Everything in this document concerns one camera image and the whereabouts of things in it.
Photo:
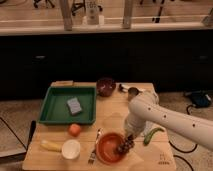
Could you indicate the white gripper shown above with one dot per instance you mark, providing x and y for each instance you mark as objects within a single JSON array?
[{"x": 133, "y": 125}]

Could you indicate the dark grape bunch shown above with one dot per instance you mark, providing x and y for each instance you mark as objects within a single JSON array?
[{"x": 124, "y": 147}]

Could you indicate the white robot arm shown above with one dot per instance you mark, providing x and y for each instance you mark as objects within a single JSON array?
[{"x": 145, "y": 107}]

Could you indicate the red bowl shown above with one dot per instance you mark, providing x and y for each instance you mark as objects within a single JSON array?
[{"x": 106, "y": 148}]

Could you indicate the dark purple bowl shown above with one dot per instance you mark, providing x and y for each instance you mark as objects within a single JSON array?
[{"x": 105, "y": 86}]

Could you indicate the green chili pepper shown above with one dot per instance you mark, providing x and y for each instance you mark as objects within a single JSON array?
[{"x": 149, "y": 136}]

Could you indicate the metal measuring cup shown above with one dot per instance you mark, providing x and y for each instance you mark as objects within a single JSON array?
[{"x": 131, "y": 91}]

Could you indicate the metal fork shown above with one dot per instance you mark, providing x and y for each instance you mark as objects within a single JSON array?
[{"x": 93, "y": 153}]

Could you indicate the orange fruit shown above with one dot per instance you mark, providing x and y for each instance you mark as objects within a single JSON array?
[{"x": 74, "y": 130}]

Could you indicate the white cup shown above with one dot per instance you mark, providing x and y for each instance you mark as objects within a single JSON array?
[{"x": 71, "y": 149}]

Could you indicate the blue black device on floor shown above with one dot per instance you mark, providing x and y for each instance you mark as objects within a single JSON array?
[{"x": 200, "y": 99}]

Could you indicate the green plastic tray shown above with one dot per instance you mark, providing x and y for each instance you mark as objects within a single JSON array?
[{"x": 56, "y": 111}]

